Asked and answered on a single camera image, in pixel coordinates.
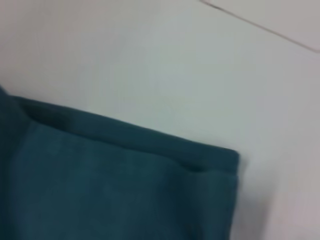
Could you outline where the teal FREE print T-shirt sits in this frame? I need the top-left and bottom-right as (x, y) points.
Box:
(0, 83), (241, 240)

